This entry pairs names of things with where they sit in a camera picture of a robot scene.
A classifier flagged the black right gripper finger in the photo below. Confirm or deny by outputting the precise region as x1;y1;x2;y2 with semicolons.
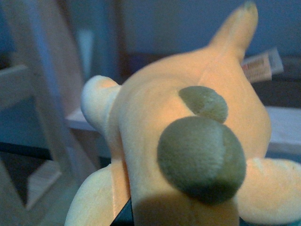
112;198;133;226

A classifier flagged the orange plush toy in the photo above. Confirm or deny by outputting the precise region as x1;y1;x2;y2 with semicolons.
65;1;301;226

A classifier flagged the wooden ladder shelf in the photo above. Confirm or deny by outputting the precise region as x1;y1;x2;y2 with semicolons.
0;0;99;211

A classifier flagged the cartoon paper hang tag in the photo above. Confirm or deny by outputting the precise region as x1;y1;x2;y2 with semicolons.
241;48;284;83

